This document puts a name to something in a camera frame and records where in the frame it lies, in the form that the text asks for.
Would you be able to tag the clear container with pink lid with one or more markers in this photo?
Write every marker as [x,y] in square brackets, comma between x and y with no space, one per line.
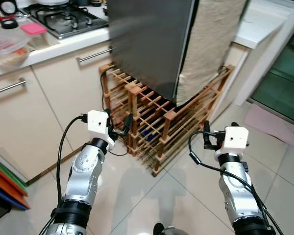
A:
[33,28]

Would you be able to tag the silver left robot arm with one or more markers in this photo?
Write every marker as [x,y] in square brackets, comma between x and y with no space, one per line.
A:
[85,171]

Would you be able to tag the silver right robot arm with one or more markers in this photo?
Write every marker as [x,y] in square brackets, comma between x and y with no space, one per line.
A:
[237,196]

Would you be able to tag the grey steel fridge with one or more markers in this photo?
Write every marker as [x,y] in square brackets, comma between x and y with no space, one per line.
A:
[147,39]

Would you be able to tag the wooden slatted rack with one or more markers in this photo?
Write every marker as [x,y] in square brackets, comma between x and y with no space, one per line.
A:
[169,132]

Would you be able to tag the beige kitchen cabinet unit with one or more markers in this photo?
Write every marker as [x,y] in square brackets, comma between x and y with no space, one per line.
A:
[54,107]

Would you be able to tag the beige crinkled cloth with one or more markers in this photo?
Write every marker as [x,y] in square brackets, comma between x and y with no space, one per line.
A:
[210,44]

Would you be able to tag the green glass door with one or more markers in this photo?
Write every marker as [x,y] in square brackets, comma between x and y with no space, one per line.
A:
[284,83]

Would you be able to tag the black grey robot leg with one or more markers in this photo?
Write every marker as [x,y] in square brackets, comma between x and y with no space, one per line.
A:
[159,229]

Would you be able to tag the steel gas stove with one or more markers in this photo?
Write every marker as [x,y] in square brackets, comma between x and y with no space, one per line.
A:
[63,19]

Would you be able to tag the white side counter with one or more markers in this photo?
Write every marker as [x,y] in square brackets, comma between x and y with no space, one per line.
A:
[257,24]

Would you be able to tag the stack of coloured boards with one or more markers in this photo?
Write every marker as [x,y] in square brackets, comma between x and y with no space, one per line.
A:
[5,183]

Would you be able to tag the clear plastic food container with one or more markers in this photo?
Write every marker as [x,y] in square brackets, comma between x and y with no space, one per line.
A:
[7,44]

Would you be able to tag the white cooking pot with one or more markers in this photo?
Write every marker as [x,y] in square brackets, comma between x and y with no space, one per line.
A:
[53,2]

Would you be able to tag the black tape roll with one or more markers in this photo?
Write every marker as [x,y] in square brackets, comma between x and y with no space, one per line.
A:
[3,24]

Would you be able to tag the black round object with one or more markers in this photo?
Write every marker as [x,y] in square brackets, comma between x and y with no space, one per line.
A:
[0,6]

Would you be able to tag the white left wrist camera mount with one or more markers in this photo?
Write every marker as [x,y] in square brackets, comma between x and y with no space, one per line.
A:
[97,122]

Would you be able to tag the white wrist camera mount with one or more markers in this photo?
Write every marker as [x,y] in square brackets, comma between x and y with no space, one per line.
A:
[97,122]
[236,138]

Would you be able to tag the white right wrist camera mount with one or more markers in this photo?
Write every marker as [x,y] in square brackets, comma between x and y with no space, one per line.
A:
[236,138]

